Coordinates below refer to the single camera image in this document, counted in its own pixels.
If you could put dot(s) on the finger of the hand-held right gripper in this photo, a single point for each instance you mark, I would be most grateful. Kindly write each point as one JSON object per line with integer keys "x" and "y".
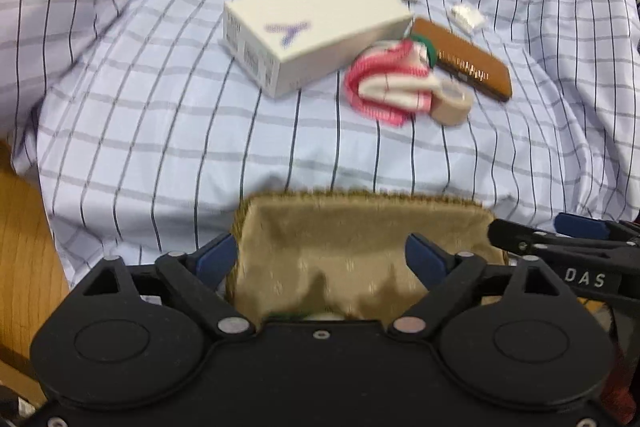
{"x": 530, "y": 239}
{"x": 580, "y": 225}

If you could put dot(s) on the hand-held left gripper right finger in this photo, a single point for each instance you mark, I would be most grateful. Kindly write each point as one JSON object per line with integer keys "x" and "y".
{"x": 423, "y": 258}

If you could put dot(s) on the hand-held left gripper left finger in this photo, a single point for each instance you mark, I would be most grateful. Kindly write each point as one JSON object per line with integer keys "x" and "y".
{"x": 218, "y": 255}

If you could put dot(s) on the beige tape roll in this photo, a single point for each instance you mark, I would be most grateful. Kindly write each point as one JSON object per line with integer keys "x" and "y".
{"x": 452, "y": 109}

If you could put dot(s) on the checked white bed sheet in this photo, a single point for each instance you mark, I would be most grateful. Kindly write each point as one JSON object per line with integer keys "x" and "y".
{"x": 150, "y": 132}

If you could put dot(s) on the pink-edged white cloth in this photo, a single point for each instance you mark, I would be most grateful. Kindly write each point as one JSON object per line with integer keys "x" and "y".
{"x": 380, "y": 82}

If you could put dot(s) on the brown glossy case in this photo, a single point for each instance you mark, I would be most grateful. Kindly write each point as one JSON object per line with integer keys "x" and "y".
{"x": 470, "y": 52}

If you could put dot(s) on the green tape roll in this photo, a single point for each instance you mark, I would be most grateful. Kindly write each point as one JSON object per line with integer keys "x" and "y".
{"x": 429, "y": 52}

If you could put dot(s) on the small white packet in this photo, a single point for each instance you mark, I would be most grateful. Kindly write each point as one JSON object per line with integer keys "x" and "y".
{"x": 467, "y": 16}

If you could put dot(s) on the white rectangular box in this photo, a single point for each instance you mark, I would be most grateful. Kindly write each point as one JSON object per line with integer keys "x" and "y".
{"x": 310, "y": 22}

